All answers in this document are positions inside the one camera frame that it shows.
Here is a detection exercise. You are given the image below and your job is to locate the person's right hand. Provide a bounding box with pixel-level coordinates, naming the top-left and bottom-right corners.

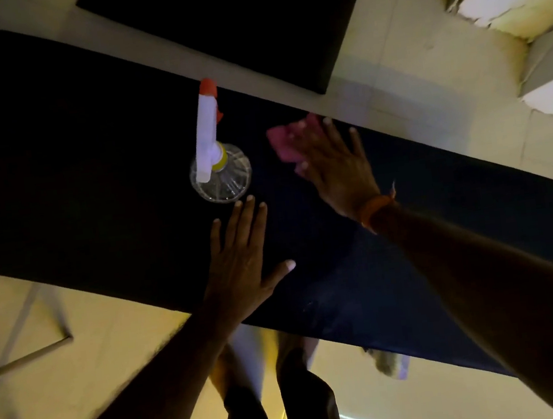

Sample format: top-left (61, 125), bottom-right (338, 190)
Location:
top-left (290, 111), bottom-right (385, 226)

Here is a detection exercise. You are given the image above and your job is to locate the person's left hand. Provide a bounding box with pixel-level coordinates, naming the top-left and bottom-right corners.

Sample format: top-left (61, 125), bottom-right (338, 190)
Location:
top-left (190, 191), bottom-right (303, 335)

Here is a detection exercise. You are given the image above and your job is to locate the pink cleaning cloth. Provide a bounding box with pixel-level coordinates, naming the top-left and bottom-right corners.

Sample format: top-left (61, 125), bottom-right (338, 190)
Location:
top-left (265, 112), bottom-right (329, 179)

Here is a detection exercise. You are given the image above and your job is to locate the person's right forearm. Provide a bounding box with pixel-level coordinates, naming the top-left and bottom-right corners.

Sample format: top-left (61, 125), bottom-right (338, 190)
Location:
top-left (367, 184), bottom-right (553, 419)

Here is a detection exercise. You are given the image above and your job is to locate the person's left forearm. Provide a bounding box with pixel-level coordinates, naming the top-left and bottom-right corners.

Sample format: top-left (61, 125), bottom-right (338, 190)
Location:
top-left (27, 306), bottom-right (254, 419)

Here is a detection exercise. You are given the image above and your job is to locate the clear spray bottle white trigger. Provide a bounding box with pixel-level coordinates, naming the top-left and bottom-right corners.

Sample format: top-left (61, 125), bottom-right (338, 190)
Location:
top-left (178, 74), bottom-right (256, 207)

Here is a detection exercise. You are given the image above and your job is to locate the person's right foot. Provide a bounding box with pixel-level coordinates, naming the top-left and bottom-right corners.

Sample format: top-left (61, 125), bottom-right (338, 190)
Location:
top-left (271, 325), bottom-right (323, 373)

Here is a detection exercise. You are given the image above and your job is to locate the person's foot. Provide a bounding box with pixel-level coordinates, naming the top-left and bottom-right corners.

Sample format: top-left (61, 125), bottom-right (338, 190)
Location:
top-left (271, 325), bottom-right (323, 373)
top-left (204, 323), bottom-right (269, 401)

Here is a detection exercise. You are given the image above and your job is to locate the orange wristband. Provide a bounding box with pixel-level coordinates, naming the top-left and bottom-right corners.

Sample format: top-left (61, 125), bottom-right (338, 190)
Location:
top-left (353, 181), bottom-right (402, 236)

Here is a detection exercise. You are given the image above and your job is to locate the person's left foot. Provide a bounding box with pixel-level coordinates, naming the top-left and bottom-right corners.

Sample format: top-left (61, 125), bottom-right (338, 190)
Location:
top-left (204, 323), bottom-right (269, 401)

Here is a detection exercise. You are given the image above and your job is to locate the person's right leg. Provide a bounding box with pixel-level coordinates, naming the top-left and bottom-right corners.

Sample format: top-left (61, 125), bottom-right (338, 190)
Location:
top-left (274, 343), bottom-right (352, 419)

